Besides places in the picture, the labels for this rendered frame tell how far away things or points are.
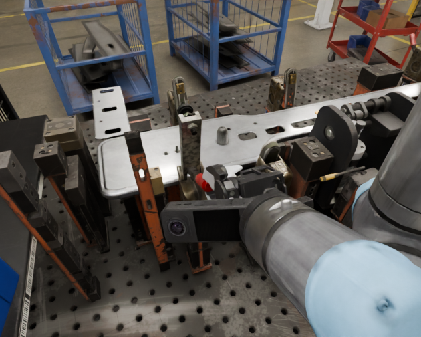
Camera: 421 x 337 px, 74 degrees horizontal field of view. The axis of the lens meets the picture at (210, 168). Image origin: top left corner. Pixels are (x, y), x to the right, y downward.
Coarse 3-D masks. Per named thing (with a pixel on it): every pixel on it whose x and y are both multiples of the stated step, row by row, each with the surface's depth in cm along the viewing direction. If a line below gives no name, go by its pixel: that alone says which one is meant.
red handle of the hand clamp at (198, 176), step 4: (188, 168) 59; (192, 168) 58; (188, 172) 58; (192, 172) 55; (196, 172) 54; (192, 176) 55; (196, 176) 51; (200, 176) 49; (196, 180) 50; (200, 180) 48; (204, 180) 46; (200, 184) 47; (204, 184) 46; (208, 184) 46; (204, 188) 46; (208, 188) 46
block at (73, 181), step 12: (72, 156) 72; (72, 168) 69; (72, 180) 67; (84, 180) 74; (72, 192) 66; (84, 192) 70; (84, 204) 70; (96, 204) 84; (84, 216) 73; (96, 216) 80; (96, 228) 78; (96, 240) 81; (108, 240) 88
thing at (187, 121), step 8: (184, 104) 50; (184, 112) 50; (192, 112) 51; (184, 120) 47; (192, 120) 47; (200, 120) 48; (184, 128) 48; (192, 128) 48; (200, 128) 49; (184, 136) 50; (192, 136) 50; (200, 136) 51; (184, 144) 51; (192, 144) 52; (200, 144) 53; (184, 152) 53; (192, 152) 54; (184, 160) 55; (192, 160) 56; (184, 168) 57; (184, 176) 59
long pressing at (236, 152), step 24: (360, 96) 94; (216, 120) 84; (240, 120) 84; (264, 120) 84; (288, 120) 84; (120, 144) 76; (144, 144) 76; (168, 144) 76; (216, 144) 76; (240, 144) 76; (120, 168) 69; (168, 168) 69; (120, 192) 63
